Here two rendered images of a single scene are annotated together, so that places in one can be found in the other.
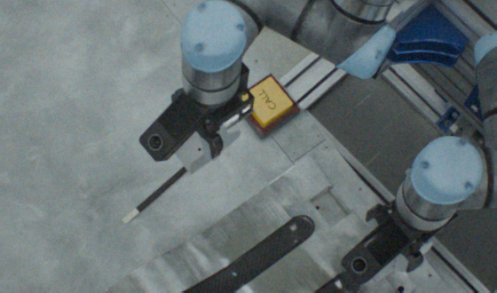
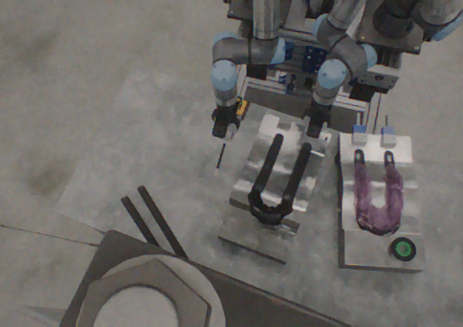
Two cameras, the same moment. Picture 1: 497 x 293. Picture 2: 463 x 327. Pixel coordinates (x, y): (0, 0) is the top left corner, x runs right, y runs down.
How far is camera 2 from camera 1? 0.29 m
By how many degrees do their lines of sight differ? 6
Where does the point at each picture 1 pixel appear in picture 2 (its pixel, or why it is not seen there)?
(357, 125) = not seen: hidden behind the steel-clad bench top
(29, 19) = (134, 127)
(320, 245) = (289, 140)
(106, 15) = (161, 110)
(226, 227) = (253, 153)
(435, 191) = (333, 81)
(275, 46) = not seen: hidden behind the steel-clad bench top
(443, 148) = (326, 65)
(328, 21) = (259, 47)
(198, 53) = (224, 82)
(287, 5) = (242, 51)
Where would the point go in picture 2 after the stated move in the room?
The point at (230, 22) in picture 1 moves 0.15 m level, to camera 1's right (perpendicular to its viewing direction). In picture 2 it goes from (228, 66) to (275, 48)
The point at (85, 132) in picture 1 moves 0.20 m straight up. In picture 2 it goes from (181, 154) to (172, 132)
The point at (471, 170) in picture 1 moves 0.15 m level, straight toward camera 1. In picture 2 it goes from (341, 67) to (338, 113)
